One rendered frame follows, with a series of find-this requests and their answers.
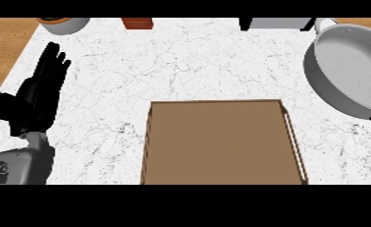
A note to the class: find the grey plant pot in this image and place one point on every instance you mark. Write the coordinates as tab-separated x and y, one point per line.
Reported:
65	24

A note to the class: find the red-brown box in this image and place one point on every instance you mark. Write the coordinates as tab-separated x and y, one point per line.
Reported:
137	23

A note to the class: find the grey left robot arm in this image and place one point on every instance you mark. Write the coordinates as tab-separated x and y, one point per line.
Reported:
26	165

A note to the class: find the grey and black appliance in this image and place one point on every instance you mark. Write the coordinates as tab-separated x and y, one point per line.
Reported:
277	23

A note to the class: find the grey metal pot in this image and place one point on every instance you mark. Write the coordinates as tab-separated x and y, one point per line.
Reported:
344	67

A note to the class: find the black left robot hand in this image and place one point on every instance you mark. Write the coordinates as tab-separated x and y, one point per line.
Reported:
42	83

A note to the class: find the brown wooden tray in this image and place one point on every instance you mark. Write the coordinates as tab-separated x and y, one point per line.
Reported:
224	142

